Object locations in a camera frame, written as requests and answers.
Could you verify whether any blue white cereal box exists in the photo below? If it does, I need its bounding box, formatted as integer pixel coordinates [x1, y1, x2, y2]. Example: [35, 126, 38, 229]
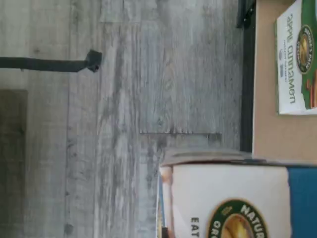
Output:
[157, 148, 317, 238]

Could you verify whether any black metal wood shelf unit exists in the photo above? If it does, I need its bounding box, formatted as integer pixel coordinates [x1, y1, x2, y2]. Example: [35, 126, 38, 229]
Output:
[236, 0, 317, 166]

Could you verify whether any green white cereal box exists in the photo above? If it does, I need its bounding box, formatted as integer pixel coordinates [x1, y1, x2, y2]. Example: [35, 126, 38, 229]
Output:
[273, 0, 317, 116]

